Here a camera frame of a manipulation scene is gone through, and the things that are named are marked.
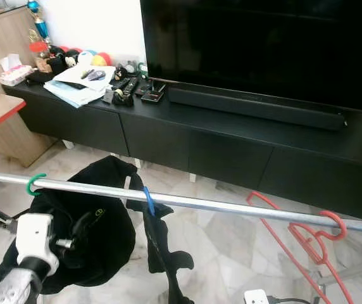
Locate black shirt with green logo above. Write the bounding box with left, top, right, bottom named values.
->
left=0, top=155, right=137, bottom=295

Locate stack of white papers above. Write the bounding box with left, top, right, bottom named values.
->
left=44, top=63, right=116, bottom=108

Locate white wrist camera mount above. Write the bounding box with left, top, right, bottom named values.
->
left=244, top=289, right=270, bottom=304
left=15, top=213, right=60, bottom=274

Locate clear bottle with green label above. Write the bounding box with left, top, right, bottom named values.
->
left=136, top=61, right=149, bottom=78

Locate black television console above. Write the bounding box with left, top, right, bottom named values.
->
left=3, top=81, right=362, bottom=224

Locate glass jar with red lid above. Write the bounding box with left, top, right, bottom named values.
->
left=29, top=40, right=53, bottom=73

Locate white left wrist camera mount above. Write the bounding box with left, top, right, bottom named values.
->
left=15, top=213, right=60, bottom=274

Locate black soundbar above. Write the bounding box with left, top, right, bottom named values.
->
left=167, top=86, right=347, bottom=132

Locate green plastic hanger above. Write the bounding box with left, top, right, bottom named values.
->
left=26, top=173, right=47, bottom=196

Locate blue plastic hanger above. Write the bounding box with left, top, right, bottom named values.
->
left=143, top=186, right=155, bottom=216

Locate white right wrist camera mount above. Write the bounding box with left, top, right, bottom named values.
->
left=244, top=289, right=270, bottom=304

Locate black desk tray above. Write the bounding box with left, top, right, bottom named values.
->
left=140, top=80, right=166, bottom=104

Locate black flat television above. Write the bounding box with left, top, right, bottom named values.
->
left=140, top=0, right=362, bottom=111

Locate black mouse plush toy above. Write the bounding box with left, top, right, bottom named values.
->
left=48, top=46, right=80, bottom=69

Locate silver metal clothes rack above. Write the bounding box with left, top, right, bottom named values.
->
left=0, top=170, right=362, bottom=304

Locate black tape dispenser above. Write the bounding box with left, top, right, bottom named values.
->
left=113, top=89, right=135, bottom=107

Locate black remote control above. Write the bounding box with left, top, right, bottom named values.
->
left=119, top=76, right=139, bottom=96

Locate black computer mouse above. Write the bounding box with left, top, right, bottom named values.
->
left=87, top=70, right=107, bottom=82

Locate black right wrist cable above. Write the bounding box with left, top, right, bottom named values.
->
left=268, top=295, right=313, bottom=304

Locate blue and gold trophy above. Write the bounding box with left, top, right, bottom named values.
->
left=27, top=0, right=50, bottom=42

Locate pink tissue box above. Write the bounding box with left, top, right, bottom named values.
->
left=0, top=53, right=35, bottom=86

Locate black shirt with white logo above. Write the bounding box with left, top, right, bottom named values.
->
left=126, top=187, right=196, bottom=304

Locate red plastic hanger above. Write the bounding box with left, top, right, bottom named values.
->
left=246, top=191, right=356, bottom=304

